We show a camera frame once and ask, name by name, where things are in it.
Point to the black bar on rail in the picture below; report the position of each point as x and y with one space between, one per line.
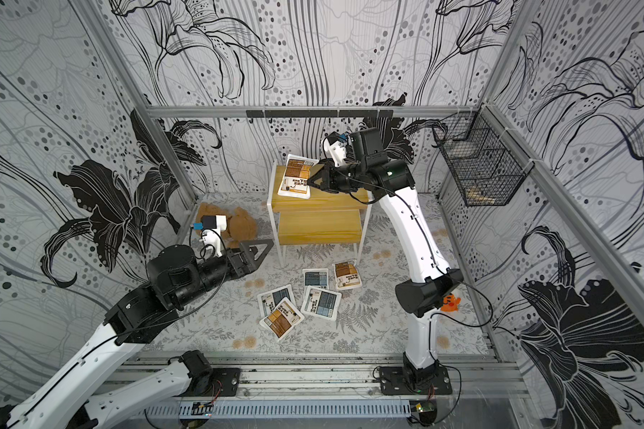
319 113

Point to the blue coffee bag left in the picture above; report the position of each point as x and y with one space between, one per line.
267 301

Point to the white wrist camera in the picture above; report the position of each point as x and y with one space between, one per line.
210 229
335 147

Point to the wooden two-tier shelf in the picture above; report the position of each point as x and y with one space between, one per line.
323 218

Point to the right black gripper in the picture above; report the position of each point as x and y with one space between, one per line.
332 177

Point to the black wire basket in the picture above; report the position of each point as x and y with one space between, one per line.
484 170

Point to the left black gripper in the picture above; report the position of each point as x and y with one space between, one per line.
247 264

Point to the brown coffee bag front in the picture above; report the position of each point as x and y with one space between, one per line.
283 319

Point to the brown teddy bear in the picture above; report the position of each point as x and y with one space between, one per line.
241 226

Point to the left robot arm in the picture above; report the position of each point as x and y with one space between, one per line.
69 399

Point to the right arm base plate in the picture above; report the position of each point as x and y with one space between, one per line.
397 381

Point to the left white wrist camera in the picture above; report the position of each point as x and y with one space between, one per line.
210 229

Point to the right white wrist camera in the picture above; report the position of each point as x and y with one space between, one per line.
335 147

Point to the blue coffee bag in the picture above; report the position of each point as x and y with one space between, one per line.
267 301
321 303
316 277

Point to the blue coffee bag top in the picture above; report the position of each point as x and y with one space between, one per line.
316 277

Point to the blue coffee bag middle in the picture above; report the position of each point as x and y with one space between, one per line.
321 303

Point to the orange cat toy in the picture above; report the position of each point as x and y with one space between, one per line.
451 303

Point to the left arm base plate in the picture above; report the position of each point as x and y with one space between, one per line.
217 382

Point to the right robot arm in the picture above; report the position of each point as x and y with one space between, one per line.
359 161

